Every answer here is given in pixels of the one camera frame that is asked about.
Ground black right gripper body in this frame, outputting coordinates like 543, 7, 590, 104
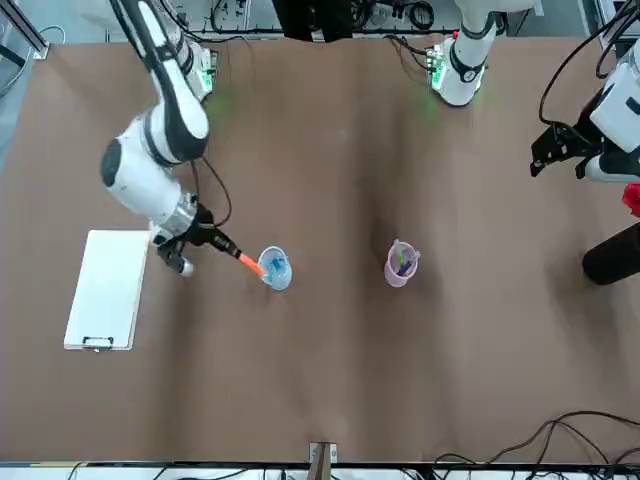
183, 202, 224, 247

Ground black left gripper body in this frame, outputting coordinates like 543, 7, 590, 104
554, 117, 605, 159

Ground orange pencil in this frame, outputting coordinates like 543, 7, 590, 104
237, 252, 267, 279

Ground white clipboard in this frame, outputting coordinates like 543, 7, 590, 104
63, 229, 152, 352

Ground pink plastic cup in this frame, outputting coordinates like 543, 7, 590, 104
383, 238, 422, 289

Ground green pen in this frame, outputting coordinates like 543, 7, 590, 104
392, 238, 409, 275

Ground dark purple pen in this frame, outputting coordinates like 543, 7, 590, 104
399, 249, 421, 277

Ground black vase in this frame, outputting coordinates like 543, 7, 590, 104
582, 224, 640, 287

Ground person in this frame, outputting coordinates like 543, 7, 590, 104
272, 0, 354, 44

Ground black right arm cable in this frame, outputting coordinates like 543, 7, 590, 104
189, 155, 234, 232

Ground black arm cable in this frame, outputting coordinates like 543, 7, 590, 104
538, 0, 640, 131
189, 155, 234, 232

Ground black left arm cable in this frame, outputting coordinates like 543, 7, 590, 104
538, 0, 640, 131

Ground black left base cables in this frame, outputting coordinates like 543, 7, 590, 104
383, 33, 437, 69

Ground aluminium frame post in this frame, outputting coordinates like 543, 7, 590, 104
308, 441, 339, 480

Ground aluminium frame rail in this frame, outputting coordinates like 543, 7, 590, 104
0, 0, 51, 61

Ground black table cable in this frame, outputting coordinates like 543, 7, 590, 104
433, 409, 640, 469

